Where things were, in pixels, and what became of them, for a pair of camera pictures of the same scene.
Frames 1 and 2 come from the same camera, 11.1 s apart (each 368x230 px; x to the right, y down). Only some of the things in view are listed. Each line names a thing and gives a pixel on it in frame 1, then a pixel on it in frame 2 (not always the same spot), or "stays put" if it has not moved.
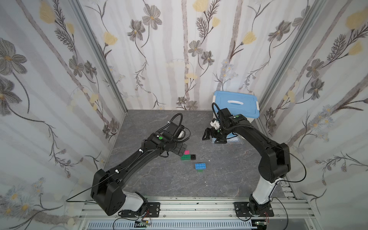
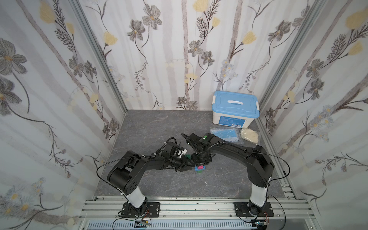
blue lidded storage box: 237,103 stays put
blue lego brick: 200,166 stays put
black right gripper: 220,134 -> 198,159
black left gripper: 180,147 -> 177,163
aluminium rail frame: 291,213 stays put
